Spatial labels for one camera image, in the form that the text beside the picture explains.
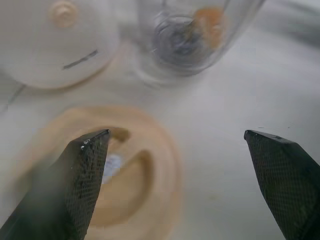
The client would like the cream blender lid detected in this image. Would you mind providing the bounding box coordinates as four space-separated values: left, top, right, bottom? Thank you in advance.
4 106 186 240

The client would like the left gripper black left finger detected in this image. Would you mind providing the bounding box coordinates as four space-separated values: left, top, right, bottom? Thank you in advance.
0 128 111 240

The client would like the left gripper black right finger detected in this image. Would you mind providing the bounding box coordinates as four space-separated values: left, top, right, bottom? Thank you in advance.
243 129 320 240

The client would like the clear blender jug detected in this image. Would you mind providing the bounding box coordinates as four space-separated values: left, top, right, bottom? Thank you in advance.
119 0 266 88

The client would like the cream blender base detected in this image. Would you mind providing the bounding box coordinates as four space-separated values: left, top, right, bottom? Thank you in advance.
0 0 121 90

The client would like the orange fruit piece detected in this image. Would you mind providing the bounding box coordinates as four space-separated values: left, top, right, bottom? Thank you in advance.
193 7 230 51

